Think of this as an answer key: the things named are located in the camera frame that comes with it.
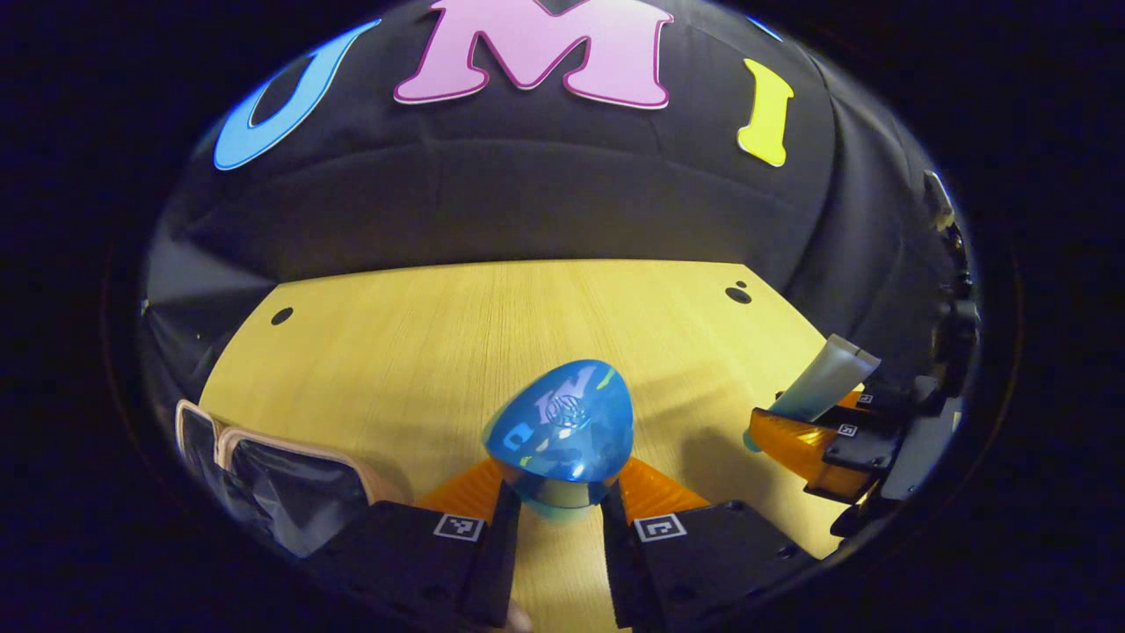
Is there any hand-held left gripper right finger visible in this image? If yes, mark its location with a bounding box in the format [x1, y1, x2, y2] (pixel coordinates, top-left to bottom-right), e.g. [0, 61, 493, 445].
[600, 455, 825, 629]

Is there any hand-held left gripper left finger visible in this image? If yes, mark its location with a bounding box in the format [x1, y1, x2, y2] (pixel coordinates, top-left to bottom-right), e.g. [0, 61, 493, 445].
[303, 457, 525, 629]

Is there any blue capped skin care bottle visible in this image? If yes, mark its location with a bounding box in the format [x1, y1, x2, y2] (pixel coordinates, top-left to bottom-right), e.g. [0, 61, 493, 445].
[483, 359, 635, 521]

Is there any black backdrop cloth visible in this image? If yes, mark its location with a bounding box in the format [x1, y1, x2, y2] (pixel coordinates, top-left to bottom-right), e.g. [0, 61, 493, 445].
[141, 0, 976, 423]

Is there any blue skin care tube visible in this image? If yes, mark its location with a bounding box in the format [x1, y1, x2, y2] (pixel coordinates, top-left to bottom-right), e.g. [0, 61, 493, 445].
[743, 334, 882, 454]

